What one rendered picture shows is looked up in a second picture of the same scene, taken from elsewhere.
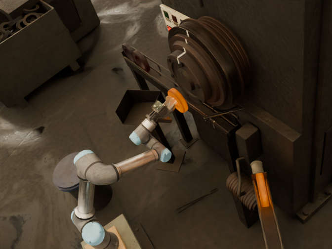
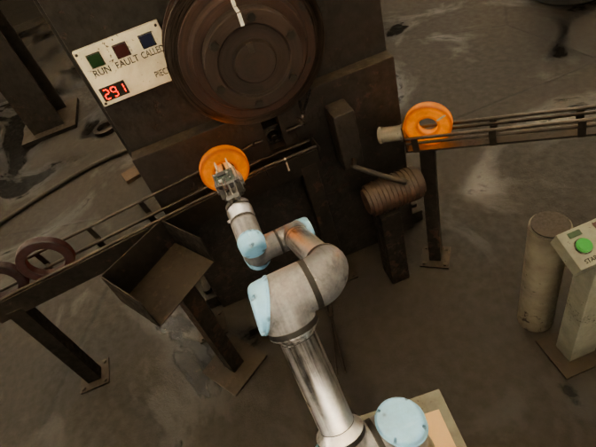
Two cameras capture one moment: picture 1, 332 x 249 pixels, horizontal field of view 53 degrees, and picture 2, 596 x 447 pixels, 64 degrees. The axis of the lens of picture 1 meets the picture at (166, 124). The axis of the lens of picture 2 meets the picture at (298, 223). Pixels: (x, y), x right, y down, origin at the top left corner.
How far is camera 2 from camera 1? 152 cm
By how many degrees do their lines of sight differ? 52
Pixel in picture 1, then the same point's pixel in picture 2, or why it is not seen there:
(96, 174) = (330, 262)
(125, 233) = not seen: hidden behind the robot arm
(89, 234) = (405, 422)
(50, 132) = not seen: outside the picture
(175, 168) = (256, 359)
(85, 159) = (281, 278)
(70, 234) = not seen: outside the picture
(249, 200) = (415, 179)
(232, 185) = (382, 194)
